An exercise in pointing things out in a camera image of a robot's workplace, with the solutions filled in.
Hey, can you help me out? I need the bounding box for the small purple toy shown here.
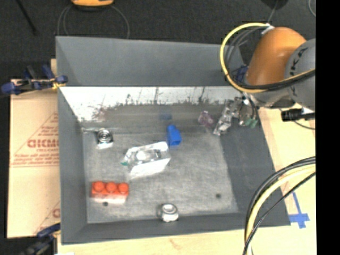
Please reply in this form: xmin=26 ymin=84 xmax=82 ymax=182
xmin=198 ymin=110 xmax=215 ymax=129

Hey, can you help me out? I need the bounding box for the clear plastic packet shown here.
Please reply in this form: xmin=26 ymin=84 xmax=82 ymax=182
xmin=121 ymin=141 xmax=172 ymax=180

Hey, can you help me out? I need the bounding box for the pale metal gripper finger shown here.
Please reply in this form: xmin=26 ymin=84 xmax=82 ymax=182
xmin=213 ymin=109 xmax=231 ymax=135
xmin=217 ymin=113 xmax=233 ymax=137

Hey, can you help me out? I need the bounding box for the orange studded toy block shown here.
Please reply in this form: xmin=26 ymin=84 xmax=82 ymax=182
xmin=90 ymin=181 xmax=130 ymax=205

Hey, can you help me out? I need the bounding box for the brown cardboard board, red print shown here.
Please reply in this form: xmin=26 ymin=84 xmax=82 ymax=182
xmin=6 ymin=79 xmax=62 ymax=239

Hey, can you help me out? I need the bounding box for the grey metal bin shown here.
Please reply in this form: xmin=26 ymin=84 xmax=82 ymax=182
xmin=55 ymin=36 xmax=291 ymax=244

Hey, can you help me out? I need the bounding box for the blue plastic block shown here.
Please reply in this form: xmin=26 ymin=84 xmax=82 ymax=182
xmin=166 ymin=124 xmax=183 ymax=147

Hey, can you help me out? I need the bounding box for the black cylinder on white bracket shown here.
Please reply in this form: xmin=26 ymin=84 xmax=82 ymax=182
xmin=281 ymin=106 xmax=316 ymax=122

